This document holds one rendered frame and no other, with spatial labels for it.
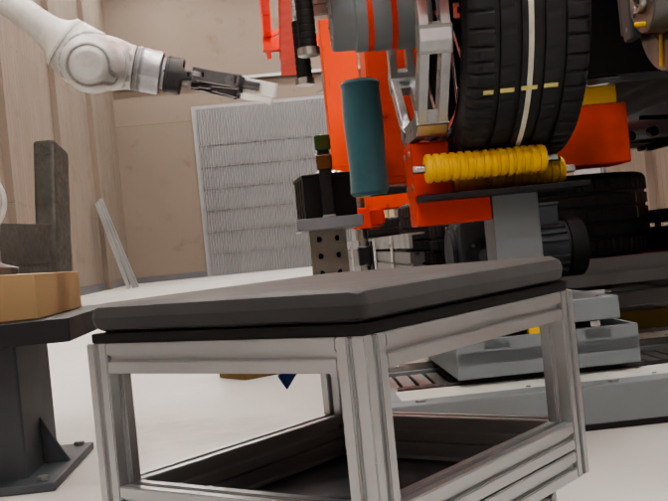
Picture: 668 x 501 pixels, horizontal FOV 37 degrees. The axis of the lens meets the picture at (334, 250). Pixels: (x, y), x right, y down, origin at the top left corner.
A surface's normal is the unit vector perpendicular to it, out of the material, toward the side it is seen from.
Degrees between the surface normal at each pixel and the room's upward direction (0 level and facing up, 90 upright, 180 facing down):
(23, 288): 90
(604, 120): 90
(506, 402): 90
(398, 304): 112
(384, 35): 131
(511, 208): 90
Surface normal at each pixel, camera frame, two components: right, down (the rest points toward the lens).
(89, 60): 0.21, 0.30
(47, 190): -0.07, -0.19
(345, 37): 0.11, 0.65
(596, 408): 0.05, 0.00
